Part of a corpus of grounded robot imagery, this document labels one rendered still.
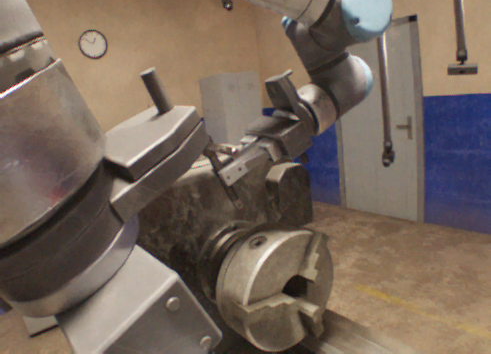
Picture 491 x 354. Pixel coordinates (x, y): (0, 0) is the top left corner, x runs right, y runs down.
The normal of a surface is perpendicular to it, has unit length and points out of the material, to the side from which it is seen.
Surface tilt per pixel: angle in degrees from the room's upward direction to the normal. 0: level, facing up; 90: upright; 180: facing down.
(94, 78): 90
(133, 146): 25
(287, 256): 90
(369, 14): 92
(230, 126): 90
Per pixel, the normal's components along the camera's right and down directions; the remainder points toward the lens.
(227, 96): 0.61, 0.08
